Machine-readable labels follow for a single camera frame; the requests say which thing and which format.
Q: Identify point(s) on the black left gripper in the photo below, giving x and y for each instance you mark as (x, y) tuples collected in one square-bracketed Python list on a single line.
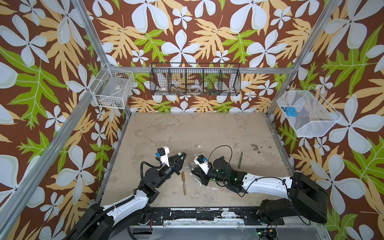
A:
[(177, 158)]

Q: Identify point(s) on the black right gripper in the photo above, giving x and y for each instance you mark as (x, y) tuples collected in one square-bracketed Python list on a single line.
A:
[(202, 174)]

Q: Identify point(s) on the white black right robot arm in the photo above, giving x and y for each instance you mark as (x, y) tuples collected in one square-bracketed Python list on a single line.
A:
[(297, 195)]

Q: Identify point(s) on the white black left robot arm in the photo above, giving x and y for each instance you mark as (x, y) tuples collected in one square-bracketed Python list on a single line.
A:
[(98, 222)]

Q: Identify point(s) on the grey blue pen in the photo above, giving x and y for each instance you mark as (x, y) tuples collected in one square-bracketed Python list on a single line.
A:
[(240, 160)]

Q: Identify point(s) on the small green circuit board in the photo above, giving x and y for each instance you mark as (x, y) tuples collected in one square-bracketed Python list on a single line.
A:
[(267, 234)]

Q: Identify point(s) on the blue object in basket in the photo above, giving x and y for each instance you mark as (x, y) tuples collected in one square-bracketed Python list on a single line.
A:
[(291, 112)]

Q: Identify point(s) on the white mesh basket right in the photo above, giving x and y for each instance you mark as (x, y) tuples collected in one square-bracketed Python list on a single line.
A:
[(316, 116)]

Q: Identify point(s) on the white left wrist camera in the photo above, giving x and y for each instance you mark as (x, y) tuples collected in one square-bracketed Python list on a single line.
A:
[(162, 155)]

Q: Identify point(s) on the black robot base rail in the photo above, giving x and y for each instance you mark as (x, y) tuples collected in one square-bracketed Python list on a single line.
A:
[(157, 216)]

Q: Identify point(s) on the black wire basket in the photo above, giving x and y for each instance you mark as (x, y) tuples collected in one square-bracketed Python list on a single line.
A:
[(195, 79)]

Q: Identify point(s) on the white wire basket left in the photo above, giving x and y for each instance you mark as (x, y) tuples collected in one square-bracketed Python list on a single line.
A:
[(111, 88)]

